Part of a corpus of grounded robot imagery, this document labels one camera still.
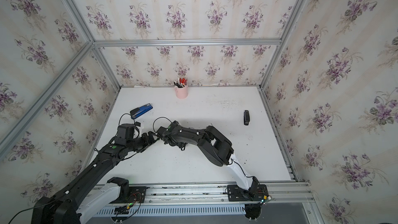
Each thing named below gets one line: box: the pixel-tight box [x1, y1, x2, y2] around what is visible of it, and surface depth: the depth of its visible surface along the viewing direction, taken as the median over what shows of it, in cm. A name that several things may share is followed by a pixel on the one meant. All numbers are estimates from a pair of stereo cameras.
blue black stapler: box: [129, 103, 153, 119], surface depth 106 cm
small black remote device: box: [243, 109, 250, 126], surface depth 100 cm
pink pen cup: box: [174, 84, 189, 100], surface depth 114 cm
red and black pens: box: [173, 77, 188, 89], surface depth 110 cm
